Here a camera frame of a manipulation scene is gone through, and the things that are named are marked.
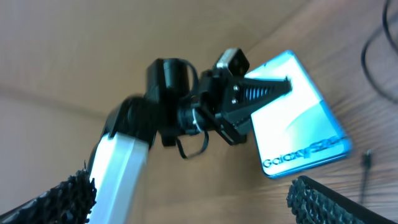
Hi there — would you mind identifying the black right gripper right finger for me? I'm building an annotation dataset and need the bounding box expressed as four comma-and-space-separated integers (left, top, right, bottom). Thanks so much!
286, 175, 396, 224

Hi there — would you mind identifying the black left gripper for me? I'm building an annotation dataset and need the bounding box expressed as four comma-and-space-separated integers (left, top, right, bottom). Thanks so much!
177, 69, 292, 145

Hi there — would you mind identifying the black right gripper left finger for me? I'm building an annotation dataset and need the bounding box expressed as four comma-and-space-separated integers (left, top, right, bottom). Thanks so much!
1, 169, 97, 224

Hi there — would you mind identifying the blue Galaxy smartphone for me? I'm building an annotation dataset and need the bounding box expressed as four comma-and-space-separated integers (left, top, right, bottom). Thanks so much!
246, 50, 353, 179

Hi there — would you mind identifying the black USB charging cable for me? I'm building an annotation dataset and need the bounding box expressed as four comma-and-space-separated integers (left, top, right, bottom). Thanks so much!
359, 0, 398, 206

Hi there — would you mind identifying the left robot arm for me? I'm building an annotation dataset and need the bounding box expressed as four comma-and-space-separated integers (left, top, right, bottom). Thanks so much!
86, 58, 292, 223

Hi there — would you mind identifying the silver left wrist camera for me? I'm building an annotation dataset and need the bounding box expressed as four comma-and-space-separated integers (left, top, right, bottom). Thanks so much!
213, 48, 250, 77

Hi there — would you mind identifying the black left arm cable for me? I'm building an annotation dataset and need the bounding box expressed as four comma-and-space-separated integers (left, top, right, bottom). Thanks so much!
175, 58, 211, 159

